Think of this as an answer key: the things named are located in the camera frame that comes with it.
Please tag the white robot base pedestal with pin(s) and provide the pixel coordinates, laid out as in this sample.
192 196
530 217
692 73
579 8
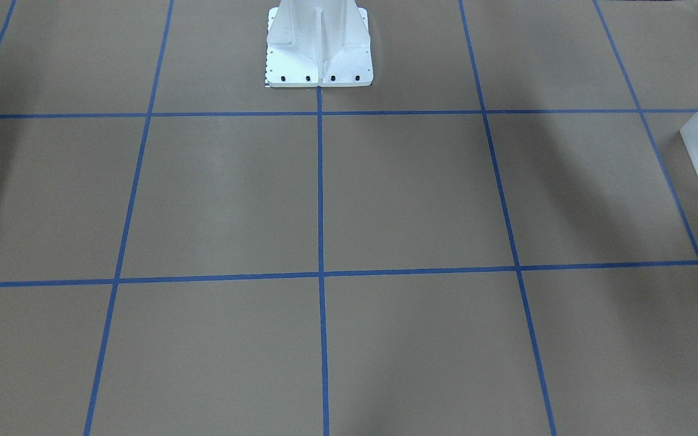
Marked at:
318 44

